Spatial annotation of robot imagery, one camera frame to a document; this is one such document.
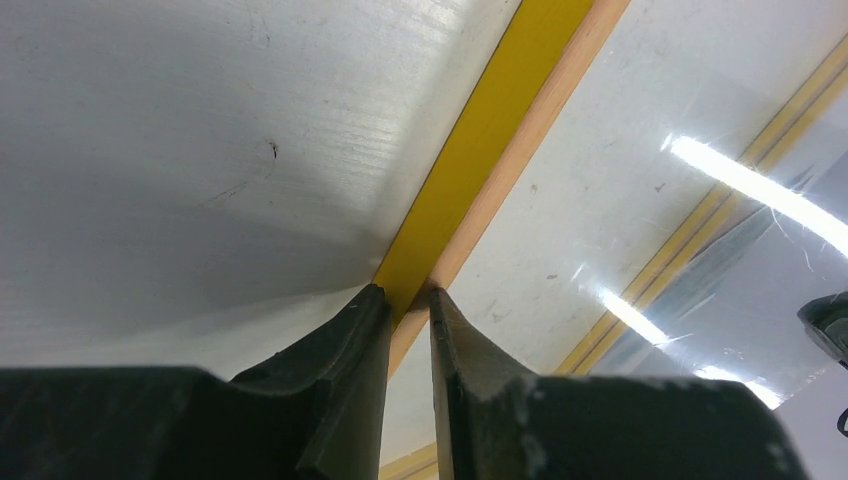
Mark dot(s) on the yellow picture frame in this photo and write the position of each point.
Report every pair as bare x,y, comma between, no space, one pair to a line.
484,152

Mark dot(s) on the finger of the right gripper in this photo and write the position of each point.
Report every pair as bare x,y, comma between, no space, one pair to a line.
825,322

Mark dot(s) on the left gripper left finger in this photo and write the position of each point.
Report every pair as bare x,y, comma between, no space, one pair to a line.
311,411

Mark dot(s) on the clear acrylic glazing sheet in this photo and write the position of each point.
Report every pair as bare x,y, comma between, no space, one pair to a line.
662,232

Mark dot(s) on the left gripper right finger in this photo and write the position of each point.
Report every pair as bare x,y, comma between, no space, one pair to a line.
497,419

